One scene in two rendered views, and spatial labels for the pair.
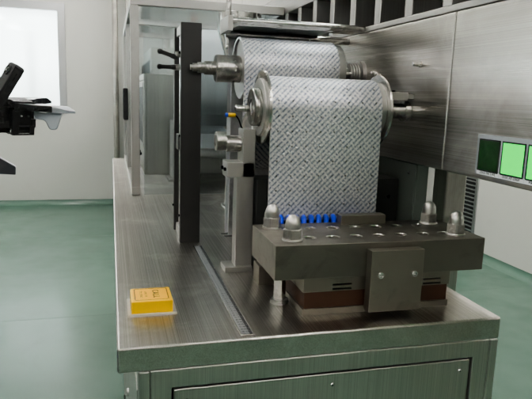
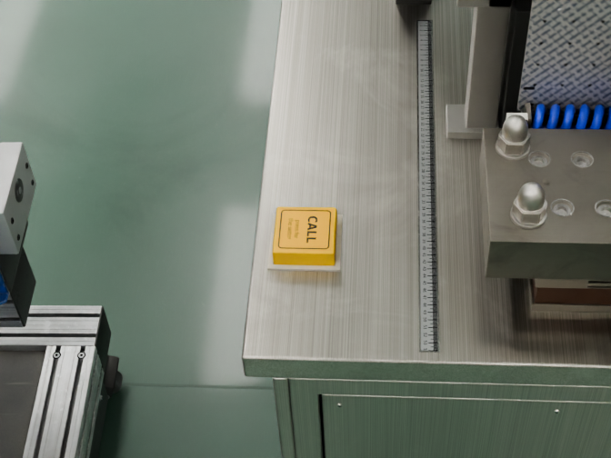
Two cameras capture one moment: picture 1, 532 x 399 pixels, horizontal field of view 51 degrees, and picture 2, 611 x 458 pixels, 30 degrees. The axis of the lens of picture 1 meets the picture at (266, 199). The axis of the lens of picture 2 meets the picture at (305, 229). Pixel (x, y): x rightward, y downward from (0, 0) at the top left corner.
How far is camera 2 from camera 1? 0.67 m
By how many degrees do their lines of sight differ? 44
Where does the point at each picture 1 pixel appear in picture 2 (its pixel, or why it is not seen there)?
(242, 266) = (478, 131)
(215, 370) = (379, 384)
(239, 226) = (477, 75)
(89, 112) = not seen: outside the picture
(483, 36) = not seen: outside the picture
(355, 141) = not seen: outside the picture
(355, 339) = (599, 375)
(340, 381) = (571, 409)
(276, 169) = (543, 33)
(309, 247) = (550, 245)
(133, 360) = (264, 368)
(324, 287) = (572, 283)
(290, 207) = (565, 87)
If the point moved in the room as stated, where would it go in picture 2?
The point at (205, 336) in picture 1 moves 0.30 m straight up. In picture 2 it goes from (367, 344) to (367, 149)
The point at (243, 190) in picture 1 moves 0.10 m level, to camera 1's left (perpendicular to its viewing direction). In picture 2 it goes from (488, 24) to (403, 8)
